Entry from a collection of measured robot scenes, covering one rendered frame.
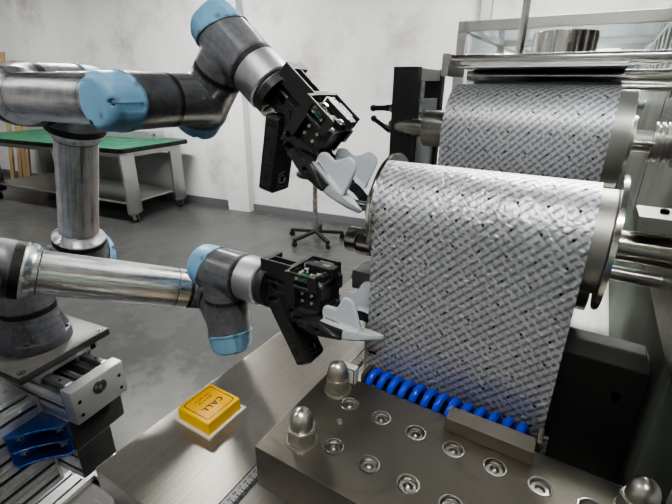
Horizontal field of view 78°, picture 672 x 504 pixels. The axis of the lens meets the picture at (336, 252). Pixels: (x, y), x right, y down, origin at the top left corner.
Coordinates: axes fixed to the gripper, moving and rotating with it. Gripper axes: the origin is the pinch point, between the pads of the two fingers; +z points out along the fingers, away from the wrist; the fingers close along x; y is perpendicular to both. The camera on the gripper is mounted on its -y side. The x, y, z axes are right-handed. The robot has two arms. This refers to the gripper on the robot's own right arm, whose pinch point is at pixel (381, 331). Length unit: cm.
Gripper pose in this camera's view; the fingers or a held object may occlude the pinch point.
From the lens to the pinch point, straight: 58.6
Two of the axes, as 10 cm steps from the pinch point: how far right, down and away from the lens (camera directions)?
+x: 5.2, -3.1, 7.9
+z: 8.5, 2.0, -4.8
